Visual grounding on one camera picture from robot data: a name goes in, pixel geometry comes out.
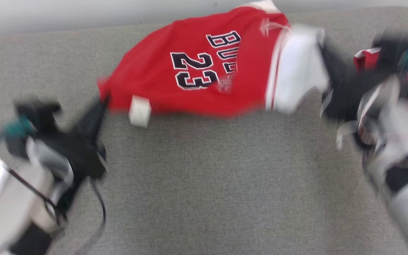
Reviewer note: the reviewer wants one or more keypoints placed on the red basketball jersey white trim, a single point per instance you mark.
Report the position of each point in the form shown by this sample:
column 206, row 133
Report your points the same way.
column 147, row 71

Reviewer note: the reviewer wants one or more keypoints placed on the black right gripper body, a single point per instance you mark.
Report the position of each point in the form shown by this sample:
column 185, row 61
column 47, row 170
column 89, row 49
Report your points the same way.
column 349, row 99

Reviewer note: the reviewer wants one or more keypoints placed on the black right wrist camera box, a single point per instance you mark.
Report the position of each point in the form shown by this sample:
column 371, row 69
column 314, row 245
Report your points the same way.
column 391, row 53

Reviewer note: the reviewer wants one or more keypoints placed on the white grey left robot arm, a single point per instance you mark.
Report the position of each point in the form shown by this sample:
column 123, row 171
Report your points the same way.
column 9, row 205

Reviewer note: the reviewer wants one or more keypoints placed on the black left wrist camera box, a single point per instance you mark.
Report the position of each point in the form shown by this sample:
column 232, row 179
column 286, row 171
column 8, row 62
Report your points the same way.
column 37, row 117

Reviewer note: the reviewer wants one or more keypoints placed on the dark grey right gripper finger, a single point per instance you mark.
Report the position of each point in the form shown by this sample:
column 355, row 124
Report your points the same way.
column 335, row 67

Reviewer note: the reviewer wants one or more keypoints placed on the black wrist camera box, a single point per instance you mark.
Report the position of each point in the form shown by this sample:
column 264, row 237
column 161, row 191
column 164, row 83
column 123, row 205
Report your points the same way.
column 37, row 117
column 391, row 53

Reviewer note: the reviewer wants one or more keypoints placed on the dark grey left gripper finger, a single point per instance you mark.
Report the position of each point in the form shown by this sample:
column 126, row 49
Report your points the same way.
column 92, row 122

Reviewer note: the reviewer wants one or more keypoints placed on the red shorts with white stripe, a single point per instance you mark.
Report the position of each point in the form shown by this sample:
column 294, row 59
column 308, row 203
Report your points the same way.
column 363, row 62

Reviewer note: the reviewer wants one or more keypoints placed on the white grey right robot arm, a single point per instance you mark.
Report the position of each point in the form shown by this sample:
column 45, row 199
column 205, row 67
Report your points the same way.
column 406, row 141

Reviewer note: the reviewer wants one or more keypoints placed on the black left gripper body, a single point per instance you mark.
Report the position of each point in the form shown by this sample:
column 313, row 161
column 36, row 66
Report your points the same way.
column 83, row 156

